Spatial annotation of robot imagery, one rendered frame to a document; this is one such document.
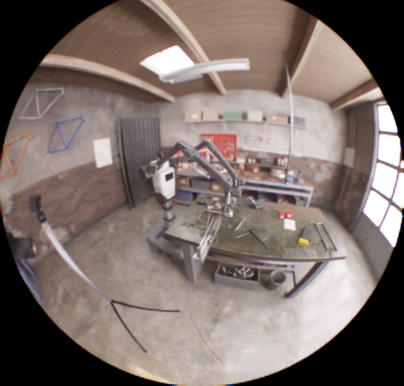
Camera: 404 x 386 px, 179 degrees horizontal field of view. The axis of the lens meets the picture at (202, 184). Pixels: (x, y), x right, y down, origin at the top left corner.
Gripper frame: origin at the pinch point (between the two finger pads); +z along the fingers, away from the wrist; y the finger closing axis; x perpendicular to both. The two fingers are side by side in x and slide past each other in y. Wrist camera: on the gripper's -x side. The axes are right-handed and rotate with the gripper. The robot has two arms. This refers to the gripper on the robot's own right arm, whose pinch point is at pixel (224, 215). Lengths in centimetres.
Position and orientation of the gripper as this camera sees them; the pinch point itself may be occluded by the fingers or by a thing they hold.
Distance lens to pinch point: 99.2
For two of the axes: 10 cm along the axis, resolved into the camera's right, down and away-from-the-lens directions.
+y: -9.3, -1.2, 3.4
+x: -3.2, -1.8, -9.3
